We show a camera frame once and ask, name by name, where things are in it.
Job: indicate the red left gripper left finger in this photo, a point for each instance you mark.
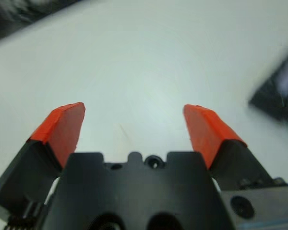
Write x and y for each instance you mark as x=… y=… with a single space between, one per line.
x=58 y=134

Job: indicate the black box lid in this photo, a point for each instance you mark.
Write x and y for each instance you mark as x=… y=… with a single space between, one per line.
x=278 y=95

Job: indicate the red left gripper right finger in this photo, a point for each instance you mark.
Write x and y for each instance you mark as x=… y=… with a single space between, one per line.
x=208 y=136

